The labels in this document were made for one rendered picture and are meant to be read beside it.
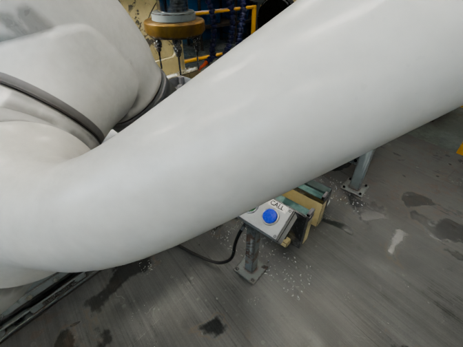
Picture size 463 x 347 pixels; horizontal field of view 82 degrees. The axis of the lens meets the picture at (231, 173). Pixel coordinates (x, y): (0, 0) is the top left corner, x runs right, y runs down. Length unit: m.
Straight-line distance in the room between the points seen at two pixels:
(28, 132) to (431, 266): 0.94
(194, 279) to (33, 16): 0.66
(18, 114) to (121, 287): 0.64
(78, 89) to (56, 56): 0.03
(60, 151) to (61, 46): 0.08
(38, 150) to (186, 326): 0.60
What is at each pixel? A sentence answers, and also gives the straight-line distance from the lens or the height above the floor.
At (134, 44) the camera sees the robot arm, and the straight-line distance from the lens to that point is 0.28.
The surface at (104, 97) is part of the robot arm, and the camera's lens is 0.25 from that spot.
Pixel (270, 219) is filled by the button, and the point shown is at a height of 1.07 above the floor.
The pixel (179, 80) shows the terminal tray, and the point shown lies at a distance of 1.04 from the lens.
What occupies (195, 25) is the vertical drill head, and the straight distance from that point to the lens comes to 0.87.
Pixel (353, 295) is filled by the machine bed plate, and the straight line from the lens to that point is 0.81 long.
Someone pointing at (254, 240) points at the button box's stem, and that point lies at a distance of 0.66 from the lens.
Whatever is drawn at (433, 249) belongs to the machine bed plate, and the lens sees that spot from 1.02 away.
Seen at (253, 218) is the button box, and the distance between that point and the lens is 0.56.
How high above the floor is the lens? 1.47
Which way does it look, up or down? 38 degrees down
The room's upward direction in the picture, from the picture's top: straight up
